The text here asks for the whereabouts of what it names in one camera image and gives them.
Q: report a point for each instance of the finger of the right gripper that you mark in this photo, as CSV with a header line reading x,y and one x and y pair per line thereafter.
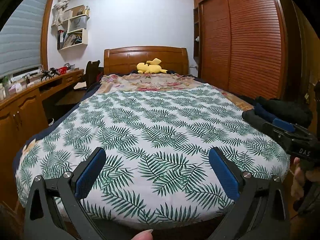
x,y
283,125
261,112

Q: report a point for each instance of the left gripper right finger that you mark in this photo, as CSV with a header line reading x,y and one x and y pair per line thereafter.
x,y
228,174

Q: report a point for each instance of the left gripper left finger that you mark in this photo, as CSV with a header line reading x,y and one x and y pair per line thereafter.
x,y
86,173

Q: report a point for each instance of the black coat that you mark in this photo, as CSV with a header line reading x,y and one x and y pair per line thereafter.
x,y
286,111

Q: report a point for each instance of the person's right hand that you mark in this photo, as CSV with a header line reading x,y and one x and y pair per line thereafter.
x,y
299,179

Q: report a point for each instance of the person's left hand thumb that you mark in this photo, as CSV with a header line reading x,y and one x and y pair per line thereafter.
x,y
144,235

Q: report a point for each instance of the grey folded garment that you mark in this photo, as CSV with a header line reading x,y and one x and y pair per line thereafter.
x,y
254,120

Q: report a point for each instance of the wooden louvered wardrobe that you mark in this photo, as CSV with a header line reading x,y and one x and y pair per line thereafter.
x,y
249,47

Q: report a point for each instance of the green leaf print bedsheet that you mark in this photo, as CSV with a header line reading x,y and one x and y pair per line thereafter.
x,y
157,172

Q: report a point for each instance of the wooden desk cabinet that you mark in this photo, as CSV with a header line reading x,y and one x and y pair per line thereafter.
x,y
22,116

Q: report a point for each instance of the wooden headboard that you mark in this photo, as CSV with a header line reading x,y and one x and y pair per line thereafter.
x,y
124,60

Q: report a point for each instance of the floral quilt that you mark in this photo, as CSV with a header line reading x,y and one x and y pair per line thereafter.
x,y
155,82

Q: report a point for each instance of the dark wooden chair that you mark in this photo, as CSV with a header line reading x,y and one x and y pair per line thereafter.
x,y
92,73

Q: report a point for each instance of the red basket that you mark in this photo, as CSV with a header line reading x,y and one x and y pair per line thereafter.
x,y
62,70

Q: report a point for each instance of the black horse figurine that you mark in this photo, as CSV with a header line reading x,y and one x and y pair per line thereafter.
x,y
49,73

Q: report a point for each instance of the yellow plush toy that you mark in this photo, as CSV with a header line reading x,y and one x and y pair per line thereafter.
x,y
150,67

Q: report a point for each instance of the grey window blind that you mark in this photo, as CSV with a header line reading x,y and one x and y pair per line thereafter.
x,y
21,37

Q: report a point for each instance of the tied white curtain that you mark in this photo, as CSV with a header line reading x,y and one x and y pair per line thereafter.
x,y
59,9

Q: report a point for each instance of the white wall shelf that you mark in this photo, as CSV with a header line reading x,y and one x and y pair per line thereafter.
x,y
72,28

